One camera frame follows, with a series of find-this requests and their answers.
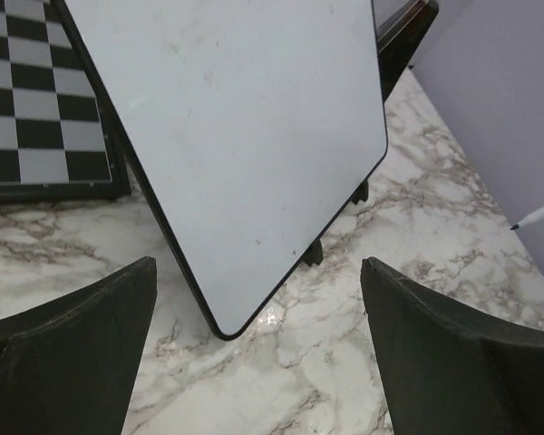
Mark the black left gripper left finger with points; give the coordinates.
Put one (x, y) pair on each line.
(69, 366)

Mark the black wedge eraser block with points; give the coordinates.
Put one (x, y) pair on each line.
(399, 37)

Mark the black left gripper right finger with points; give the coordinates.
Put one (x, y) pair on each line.
(448, 368)

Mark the black wire whiteboard stand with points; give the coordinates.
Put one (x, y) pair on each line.
(314, 255)

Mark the black white chessboard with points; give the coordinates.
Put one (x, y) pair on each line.
(55, 140)

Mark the white whiteboard black frame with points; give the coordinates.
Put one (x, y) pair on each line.
(249, 125)

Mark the green capped whiteboard marker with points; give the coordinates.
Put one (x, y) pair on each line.
(535, 216)

